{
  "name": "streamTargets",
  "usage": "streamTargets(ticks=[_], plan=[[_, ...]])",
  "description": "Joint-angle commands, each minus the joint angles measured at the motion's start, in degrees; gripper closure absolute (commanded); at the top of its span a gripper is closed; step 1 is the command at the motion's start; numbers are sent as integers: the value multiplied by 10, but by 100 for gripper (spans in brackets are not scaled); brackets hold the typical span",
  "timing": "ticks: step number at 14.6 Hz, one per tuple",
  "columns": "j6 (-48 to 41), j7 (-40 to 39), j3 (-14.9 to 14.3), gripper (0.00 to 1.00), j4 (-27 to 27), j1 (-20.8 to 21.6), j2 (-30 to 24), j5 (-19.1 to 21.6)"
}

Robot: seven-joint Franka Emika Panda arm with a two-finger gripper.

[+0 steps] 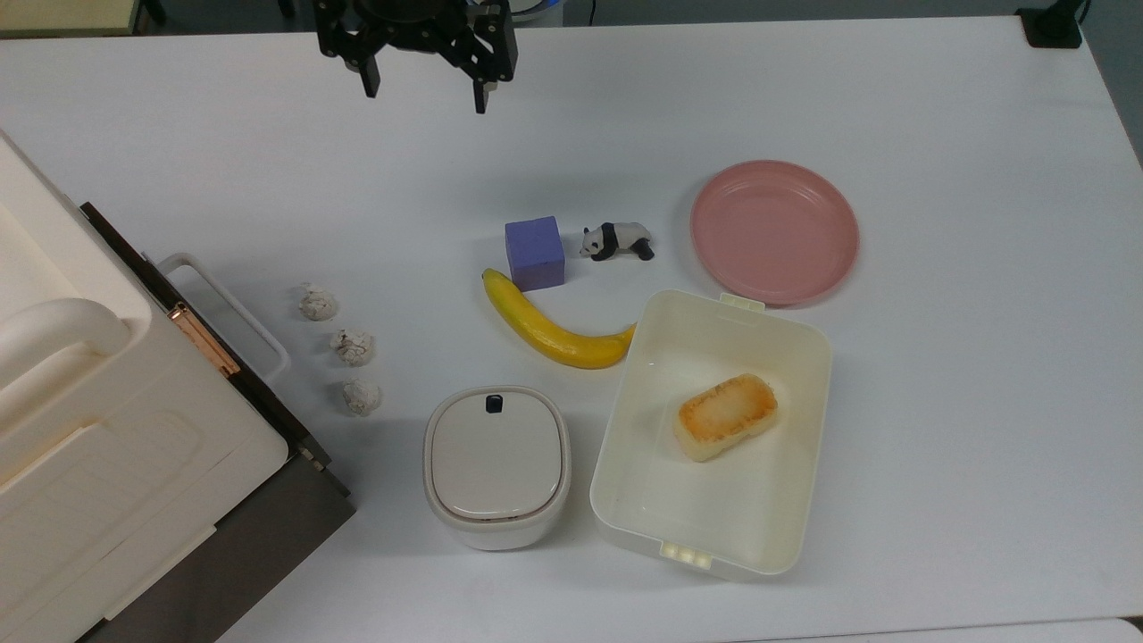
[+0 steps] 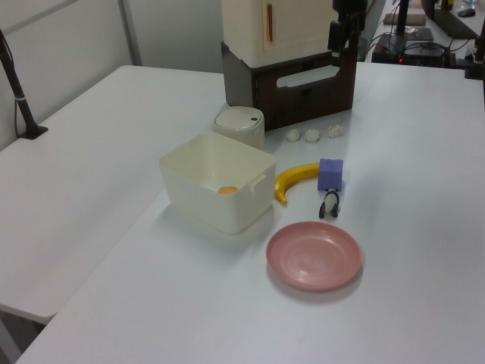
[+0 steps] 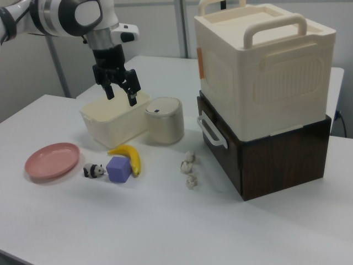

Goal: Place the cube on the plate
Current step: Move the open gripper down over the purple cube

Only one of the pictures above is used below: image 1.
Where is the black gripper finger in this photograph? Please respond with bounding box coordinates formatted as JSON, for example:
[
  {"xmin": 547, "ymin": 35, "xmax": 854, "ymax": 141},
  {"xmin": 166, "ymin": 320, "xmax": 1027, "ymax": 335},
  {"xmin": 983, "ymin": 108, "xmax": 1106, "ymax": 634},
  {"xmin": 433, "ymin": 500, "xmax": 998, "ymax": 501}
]
[
  {"xmin": 436, "ymin": 2, "xmax": 520, "ymax": 115},
  {"xmin": 313, "ymin": 0, "xmax": 387, "ymax": 99}
]

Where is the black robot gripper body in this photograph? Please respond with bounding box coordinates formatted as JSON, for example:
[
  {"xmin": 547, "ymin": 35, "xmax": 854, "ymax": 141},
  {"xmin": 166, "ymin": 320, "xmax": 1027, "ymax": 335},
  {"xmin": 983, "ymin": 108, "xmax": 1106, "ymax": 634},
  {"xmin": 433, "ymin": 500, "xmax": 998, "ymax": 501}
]
[{"xmin": 354, "ymin": 0, "xmax": 469, "ymax": 33}]

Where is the purple foam cube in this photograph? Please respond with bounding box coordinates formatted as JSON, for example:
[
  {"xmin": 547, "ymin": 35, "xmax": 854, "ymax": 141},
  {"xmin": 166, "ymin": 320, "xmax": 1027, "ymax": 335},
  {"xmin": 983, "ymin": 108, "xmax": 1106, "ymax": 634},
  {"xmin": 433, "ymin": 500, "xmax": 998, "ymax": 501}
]
[{"xmin": 505, "ymin": 216, "xmax": 567, "ymax": 293}]

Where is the pink plastic plate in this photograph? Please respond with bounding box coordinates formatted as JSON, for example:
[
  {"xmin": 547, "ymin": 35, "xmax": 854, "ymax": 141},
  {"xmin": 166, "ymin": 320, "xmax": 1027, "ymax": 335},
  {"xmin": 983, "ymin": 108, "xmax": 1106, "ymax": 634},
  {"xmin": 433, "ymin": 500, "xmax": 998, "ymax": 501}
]
[{"xmin": 689, "ymin": 160, "xmax": 861, "ymax": 307}]

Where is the black and white panda figurine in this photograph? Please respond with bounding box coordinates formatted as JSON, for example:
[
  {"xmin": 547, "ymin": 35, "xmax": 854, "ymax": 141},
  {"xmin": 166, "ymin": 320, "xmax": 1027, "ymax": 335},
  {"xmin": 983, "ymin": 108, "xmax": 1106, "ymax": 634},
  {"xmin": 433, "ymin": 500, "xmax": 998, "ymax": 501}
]
[{"xmin": 579, "ymin": 221, "xmax": 655, "ymax": 263}]

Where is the white crumpled ball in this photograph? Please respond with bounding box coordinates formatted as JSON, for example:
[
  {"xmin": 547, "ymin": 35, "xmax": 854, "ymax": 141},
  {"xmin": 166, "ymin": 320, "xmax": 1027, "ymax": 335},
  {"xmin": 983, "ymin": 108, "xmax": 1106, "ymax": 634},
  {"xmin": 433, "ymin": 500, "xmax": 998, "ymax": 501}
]
[
  {"xmin": 342, "ymin": 379, "xmax": 383, "ymax": 418},
  {"xmin": 298, "ymin": 283, "xmax": 339, "ymax": 322},
  {"xmin": 330, "ymin": 329, "xmax": 376, "ymax": 368}
]

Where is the yellow toy banana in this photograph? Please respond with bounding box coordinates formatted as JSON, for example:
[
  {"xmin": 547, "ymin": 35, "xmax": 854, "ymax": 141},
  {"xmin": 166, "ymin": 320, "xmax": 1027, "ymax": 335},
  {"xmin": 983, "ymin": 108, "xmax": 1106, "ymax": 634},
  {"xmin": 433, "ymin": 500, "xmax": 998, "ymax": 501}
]
[{"xmin": 482, "ymin": 268, "xmax": 638, "ymax": 371}]

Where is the beige wooden desk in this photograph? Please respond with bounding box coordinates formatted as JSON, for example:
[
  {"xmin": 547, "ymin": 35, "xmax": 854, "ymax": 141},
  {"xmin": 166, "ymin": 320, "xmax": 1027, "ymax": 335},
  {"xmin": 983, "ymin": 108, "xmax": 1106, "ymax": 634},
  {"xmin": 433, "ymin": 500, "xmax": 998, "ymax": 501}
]
[{"xmin": 0, "ymin": 0, "xmax": 146, "ymax": 38}]

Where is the white lidded square pot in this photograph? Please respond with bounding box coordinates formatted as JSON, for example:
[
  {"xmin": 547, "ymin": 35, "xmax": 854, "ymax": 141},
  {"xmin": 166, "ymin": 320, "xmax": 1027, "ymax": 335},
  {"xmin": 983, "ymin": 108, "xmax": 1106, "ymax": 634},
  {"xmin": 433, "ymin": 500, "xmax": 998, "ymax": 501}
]
[{"xmin": 422, "ymin": 385, "xmax": 573, "ymax": 552}]

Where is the toasted bread piece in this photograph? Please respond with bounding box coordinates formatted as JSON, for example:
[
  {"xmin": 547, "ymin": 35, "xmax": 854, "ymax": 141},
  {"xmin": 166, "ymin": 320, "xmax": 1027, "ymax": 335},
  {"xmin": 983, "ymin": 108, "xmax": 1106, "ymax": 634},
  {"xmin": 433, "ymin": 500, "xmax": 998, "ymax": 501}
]
[{"xmin": 672, "ymin": 373, "xmax": 780, "ymax": 463}]

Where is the cream rectangular plastic container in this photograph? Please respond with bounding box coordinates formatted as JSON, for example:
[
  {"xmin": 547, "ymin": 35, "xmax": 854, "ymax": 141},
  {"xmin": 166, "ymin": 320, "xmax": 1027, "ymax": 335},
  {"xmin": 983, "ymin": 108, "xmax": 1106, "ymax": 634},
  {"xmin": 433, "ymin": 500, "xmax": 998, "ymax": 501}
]
[{"xmin": 589, "ymin": 288, "xmax": 834, "ymax": 582}]

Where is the white toy oven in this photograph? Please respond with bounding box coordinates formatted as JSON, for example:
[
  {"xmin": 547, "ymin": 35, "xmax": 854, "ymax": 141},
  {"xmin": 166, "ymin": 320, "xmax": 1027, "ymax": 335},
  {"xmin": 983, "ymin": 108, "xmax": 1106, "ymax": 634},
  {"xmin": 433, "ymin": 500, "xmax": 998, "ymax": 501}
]
[{"xmin": 0, "ymin": 130, "xmax": 292, "ymax": 643}]

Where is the dark brown oven door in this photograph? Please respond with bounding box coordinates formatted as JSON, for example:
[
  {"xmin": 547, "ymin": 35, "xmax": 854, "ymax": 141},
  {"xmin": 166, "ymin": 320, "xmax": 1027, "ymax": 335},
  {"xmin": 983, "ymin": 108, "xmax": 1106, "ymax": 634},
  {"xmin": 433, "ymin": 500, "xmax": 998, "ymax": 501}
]
[{"xmin": 79, "ymin": 202, "xmax": 357, "ymax": 643}]

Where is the black table clamp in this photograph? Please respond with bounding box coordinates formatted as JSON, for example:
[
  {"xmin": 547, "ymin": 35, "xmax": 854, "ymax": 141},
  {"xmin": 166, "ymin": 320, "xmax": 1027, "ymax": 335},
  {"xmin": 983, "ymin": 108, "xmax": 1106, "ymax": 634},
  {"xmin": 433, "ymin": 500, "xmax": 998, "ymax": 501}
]
[{"xmin": 1016, "ymin": 0, "xmax": 1092, "ymax": 50}]

